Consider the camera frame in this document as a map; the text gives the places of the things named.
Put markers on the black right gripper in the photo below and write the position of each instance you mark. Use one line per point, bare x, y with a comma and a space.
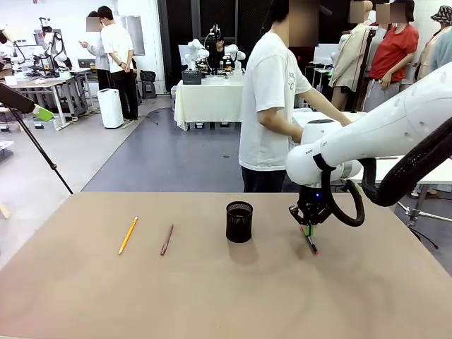
314, 203

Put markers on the dark red pen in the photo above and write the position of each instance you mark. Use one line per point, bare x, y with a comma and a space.
166, 241

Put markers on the yellow pencil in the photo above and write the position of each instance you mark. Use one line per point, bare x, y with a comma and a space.
128, 236

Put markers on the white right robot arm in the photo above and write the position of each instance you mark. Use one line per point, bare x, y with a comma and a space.
388, 116

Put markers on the person's left forearm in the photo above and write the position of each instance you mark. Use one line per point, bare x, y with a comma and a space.
321, 102

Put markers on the person's right forearm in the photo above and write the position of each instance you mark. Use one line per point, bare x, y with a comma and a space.
279, 121

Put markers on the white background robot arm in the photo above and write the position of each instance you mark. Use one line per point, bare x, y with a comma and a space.
236, 54
194, 53

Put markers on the black mesh pen holder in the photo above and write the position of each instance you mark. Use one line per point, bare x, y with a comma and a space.
239, 226

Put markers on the person's right hand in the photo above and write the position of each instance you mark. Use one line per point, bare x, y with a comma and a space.
297, 134

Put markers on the person's left hand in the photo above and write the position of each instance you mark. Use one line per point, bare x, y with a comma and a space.
346, 120

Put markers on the grey background desk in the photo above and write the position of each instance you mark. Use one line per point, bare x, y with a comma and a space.
35, 84

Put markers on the black tripod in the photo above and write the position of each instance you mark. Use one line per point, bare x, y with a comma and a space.
39, 148

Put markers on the white air purifier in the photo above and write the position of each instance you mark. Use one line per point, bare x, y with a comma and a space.
110, 107

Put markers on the man in grey top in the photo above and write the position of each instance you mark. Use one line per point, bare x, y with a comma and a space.
100, 58

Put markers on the man in plain white T-shirt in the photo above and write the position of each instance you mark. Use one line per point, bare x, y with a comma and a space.
118, 53

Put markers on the metal light stand legs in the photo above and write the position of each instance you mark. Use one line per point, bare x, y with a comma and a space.
423, 213

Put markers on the person in white printed T-shirt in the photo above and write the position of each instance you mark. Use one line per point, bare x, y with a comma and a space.
268, 106

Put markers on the white work table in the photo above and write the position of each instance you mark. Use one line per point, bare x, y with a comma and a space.
423, 176

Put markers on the black stool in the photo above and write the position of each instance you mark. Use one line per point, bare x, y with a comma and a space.
148, 84

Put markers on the table with white cloth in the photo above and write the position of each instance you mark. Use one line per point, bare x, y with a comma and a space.
208, 102

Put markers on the mannequin in beige coat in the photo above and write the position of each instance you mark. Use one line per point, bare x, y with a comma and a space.
349, 60

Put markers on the black box on clothed table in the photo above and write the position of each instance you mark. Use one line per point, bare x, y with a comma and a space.
191, 77

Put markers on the woman in red shirt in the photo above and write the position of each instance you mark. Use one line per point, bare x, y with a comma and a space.
392, 53

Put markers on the seated person in black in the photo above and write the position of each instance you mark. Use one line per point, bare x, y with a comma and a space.
219, 53

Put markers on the figure with bucket hat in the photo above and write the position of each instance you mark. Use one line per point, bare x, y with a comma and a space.
439, 42

